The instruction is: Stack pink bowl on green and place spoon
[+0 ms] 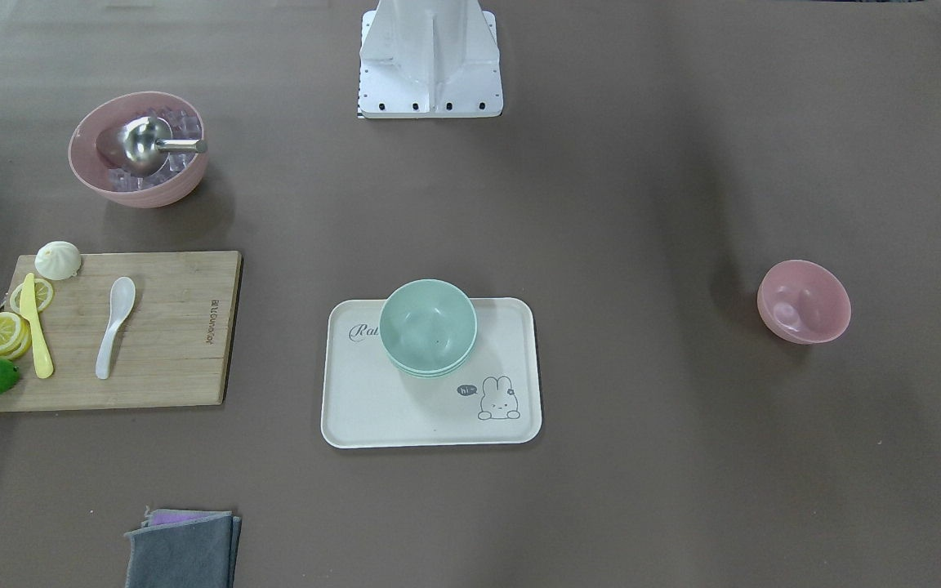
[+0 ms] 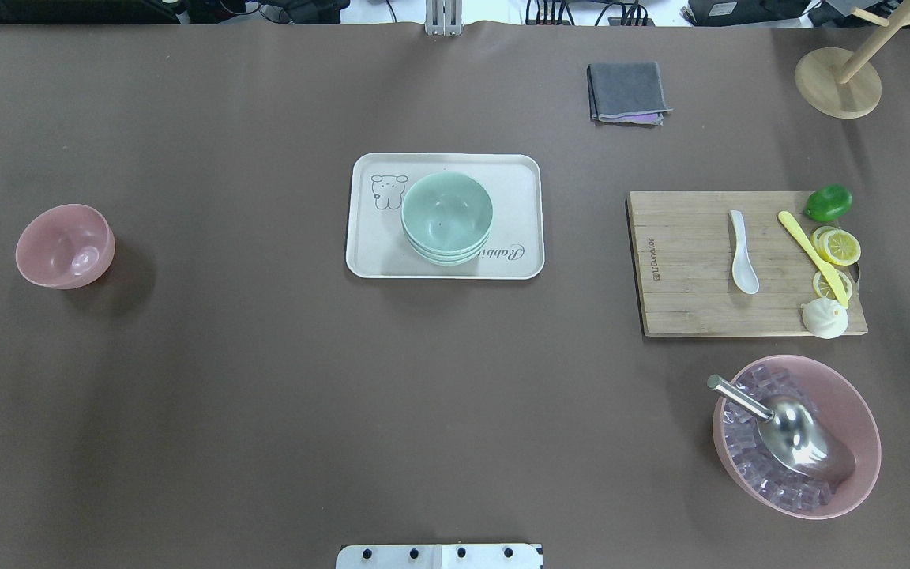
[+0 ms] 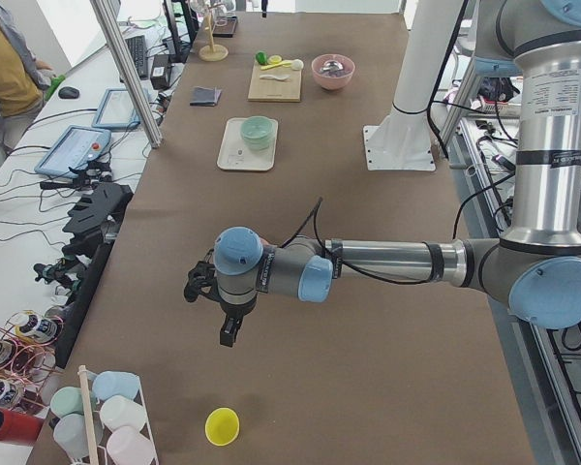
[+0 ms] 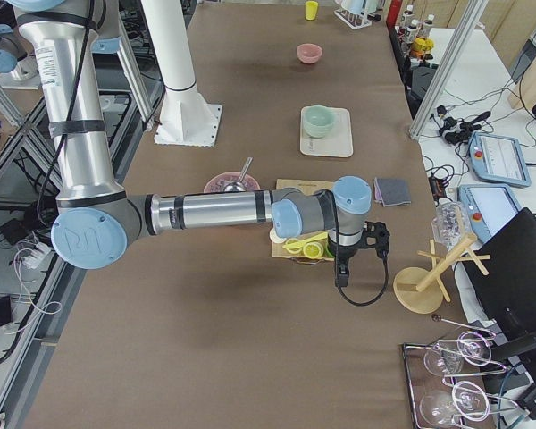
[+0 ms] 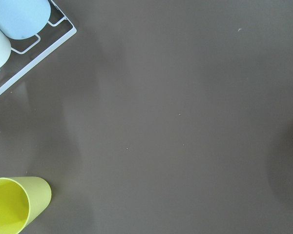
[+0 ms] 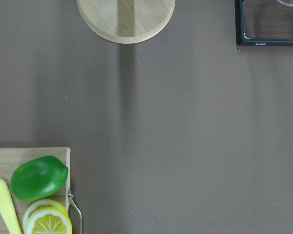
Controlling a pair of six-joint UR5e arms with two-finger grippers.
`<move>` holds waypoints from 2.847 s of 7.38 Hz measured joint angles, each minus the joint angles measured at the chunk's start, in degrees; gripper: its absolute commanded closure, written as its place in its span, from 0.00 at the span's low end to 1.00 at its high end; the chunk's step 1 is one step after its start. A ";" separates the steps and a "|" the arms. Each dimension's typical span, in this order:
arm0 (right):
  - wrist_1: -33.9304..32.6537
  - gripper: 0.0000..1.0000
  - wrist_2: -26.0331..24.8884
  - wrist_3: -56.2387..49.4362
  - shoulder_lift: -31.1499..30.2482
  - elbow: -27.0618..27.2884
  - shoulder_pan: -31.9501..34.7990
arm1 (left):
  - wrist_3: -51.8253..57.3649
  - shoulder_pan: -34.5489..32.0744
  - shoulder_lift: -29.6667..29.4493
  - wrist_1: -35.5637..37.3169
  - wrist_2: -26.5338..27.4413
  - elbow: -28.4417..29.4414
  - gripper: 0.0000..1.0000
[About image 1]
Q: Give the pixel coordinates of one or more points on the grey folded cloth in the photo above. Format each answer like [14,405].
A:
[198,553]

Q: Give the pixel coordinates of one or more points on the yellow plastic knife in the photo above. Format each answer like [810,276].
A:
[42,361]

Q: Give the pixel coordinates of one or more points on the large pink bowl with ice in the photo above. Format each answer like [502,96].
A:
[165,187]

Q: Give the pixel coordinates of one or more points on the lemon slice near bun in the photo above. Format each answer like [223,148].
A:
[43,291]

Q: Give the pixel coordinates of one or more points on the white steamed bun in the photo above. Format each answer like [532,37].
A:
[58,260]

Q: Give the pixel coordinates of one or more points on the metal ice scoop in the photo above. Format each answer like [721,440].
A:
[142,145]

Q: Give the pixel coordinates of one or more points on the green bowl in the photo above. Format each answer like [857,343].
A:
[428,328]

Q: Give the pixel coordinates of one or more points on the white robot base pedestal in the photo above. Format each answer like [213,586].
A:
[429,59]

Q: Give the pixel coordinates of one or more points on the purple cloth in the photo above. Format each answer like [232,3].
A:
[169,516]

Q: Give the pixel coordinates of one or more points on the cream rabbit tray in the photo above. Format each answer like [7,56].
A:
[492,398]

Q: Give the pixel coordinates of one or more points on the wooden cutting board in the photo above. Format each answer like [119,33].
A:
[172,351]

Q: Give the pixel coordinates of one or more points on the small pink bowl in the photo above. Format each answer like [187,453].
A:
[803,303]

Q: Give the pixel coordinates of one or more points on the lemon slice underneath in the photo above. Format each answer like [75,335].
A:
[21,347]

